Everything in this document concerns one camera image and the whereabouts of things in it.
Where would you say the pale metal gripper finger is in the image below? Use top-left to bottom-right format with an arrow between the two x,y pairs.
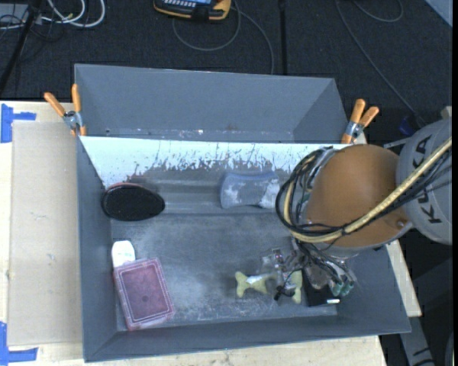
261,246 -> 288,272
248,274 -> 297,300

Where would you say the yellow toy bone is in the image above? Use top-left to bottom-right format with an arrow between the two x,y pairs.
234,269 -> 304,305

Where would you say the grey metal bin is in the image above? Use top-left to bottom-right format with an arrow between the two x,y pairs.
74,63 -> 412,362

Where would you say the red-brown flat box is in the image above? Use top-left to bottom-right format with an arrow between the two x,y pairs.
112,258 -> 176,332

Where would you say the white plastic bottle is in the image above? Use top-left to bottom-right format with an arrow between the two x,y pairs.
111,239 -> 137,269

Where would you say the black oval brush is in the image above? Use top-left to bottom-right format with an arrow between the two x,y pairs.
100,182 -> 166,222

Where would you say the pale wood flat board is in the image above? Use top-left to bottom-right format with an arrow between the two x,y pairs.
6,120 -> 85,347

